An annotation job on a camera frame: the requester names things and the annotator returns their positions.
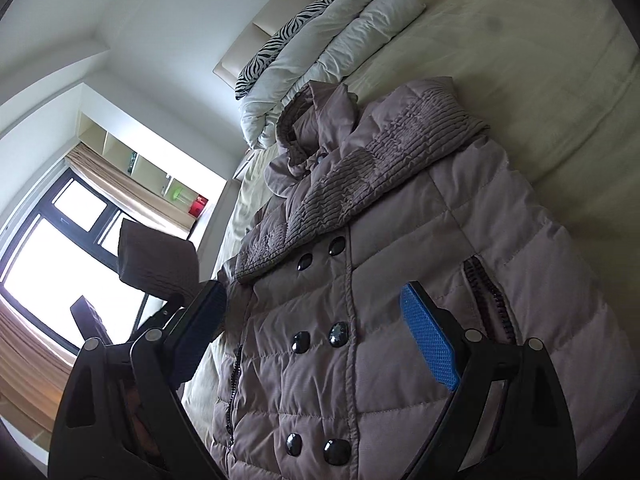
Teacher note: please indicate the beige curtain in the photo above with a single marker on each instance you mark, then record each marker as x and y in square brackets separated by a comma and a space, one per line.
[30, 355]
[125, 190]

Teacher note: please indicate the mauve padded jacket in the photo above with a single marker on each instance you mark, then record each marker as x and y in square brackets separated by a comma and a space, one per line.
[300, 385]

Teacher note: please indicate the green container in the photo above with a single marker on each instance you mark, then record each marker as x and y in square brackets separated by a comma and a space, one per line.
[176, 194]

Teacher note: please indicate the cream padded headboard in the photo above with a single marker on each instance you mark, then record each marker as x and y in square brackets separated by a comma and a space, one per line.
[280, 15]

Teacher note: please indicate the beige bed sheet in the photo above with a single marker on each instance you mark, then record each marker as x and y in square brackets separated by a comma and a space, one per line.
[525, 60]

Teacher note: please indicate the black framed window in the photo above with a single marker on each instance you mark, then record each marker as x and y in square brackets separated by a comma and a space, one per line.
[50, 260]

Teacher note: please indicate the white wall shelf unit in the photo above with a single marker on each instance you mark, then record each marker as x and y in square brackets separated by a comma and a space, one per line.
[112, 142]

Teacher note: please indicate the white duvet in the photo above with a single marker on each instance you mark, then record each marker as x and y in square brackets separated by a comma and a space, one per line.
[340, 35]

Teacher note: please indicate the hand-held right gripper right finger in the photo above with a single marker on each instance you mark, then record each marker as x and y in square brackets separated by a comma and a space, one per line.
[430, 340]

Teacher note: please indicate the zebra print pillow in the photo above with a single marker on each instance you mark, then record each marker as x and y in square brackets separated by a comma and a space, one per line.
[270, 52]

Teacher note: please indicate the red box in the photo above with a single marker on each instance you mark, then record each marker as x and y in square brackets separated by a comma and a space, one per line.
[198, 207]

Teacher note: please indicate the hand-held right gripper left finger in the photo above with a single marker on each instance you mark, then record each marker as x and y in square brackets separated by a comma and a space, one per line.
[197, 330]

